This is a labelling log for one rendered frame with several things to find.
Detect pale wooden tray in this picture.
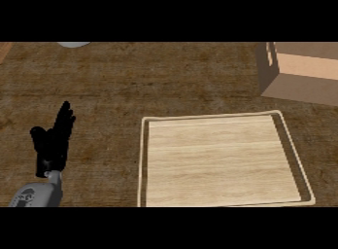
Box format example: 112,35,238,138
137,110,316,208

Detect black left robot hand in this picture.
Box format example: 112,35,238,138
28,100,78,179

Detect brown cardboard box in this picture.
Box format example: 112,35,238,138
254,42,338,109

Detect pale grey round object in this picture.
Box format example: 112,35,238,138
56,42,91,49

